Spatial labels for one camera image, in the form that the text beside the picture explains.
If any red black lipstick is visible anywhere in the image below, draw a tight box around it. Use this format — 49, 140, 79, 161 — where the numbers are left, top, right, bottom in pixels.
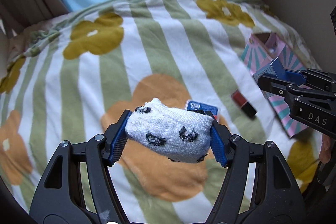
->
231, 90, 257, 119

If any pink patterned cardboard box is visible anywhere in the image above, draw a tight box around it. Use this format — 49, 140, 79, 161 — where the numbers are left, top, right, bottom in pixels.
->
241, 32, 307, 138

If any red blue plastic floss box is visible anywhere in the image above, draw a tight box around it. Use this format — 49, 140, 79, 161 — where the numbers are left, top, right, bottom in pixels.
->
185, 100, 220, 121

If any white panda sock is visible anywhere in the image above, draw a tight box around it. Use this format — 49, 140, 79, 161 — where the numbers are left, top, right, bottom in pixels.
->
125, 98, 214, 164

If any person's hand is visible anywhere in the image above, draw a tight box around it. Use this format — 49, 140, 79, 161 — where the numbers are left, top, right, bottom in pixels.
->
319, 134, 332, 164

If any floral striped green blanket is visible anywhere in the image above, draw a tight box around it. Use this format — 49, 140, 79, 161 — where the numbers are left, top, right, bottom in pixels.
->
1, 0, 321, 223

